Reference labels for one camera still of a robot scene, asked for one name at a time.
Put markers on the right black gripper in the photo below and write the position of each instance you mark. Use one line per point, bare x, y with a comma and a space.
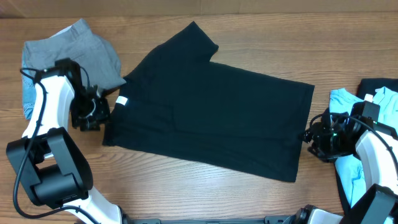
315, 134

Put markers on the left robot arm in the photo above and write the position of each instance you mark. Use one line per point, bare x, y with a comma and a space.
52, 175

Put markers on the black t-shirt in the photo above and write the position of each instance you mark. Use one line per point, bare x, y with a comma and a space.
178, 103

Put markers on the grey folded shorts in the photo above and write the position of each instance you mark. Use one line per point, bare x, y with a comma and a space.
81, 45

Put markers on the black garment under pile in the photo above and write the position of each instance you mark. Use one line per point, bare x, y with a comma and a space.
349, 170

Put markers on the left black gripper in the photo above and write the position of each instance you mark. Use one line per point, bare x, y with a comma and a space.
102, 117

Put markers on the light blue t-shirt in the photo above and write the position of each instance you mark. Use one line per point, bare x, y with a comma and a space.
376, 153

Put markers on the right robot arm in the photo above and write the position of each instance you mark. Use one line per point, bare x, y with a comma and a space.
357, 133

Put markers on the blue denim folded garment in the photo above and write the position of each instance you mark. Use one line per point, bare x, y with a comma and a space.
28, 96

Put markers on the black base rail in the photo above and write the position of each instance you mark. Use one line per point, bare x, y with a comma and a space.
277, 219

